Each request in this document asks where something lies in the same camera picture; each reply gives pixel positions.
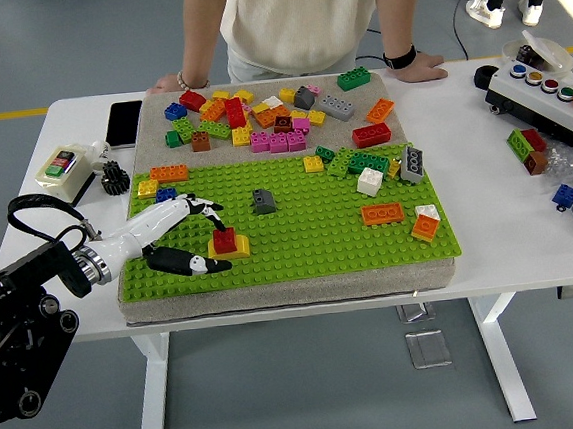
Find lime green long brick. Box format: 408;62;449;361
324;146;359;180
195;118;234;144

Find blue brick keychain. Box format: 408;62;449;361
550;182;573;213

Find beige red-green switch box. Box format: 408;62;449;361
32;141;100;211

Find dark green long brick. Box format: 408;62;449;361
336;66;375;92
344;148;392;179

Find beaded bracelet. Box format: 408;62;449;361
176;68;211;91

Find black floor cable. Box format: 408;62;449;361
449;0;511;62
352;24;389;72

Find black wristwatch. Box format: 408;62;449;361
381;44;419;71

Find clear floor plate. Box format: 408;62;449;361
403;329;454;371
396;301;437;324

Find grey sloped brick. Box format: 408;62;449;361
292;85;317;111
250;187;277;216

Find orange long brick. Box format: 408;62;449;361
359;201;406;228
252;104;293;131
364;97;398;126
198;97;229;125
148;163;190;185

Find green studded baseplate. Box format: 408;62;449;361
108;138;466;304

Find clear plastic wrap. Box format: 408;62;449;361
538;141;573;188

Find white table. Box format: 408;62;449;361
0;51;573;429

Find red square brick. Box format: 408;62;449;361
177;88;208;114
212;227;239;255

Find black smartphone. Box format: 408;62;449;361
101;99;147;151

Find white control box coloured buttons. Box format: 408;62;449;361
482;54;573;157

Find white round lidded container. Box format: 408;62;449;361
499;25;573;79

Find small white plastic piece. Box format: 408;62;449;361
89;137;115;171

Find orange brick on yellow plate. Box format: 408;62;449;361
409;213;442;245

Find black round roll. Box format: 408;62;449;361
472;63;504;94

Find grey long brick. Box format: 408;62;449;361
316;92;358;124
397;144;427;186

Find black gear wheel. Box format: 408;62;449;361
97;158;132;197

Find person's left hand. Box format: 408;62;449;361
392;53;450;85

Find grey cushion mat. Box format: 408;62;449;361
99;64;462;330

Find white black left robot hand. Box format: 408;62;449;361
95;189;234;286

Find red long brick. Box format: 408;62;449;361
223;96;249;130
520;127;549;155
351;122;394;150

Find person's right hand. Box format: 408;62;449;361
144;72;184;96

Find yellow curved brick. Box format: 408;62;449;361
206;232;252;262

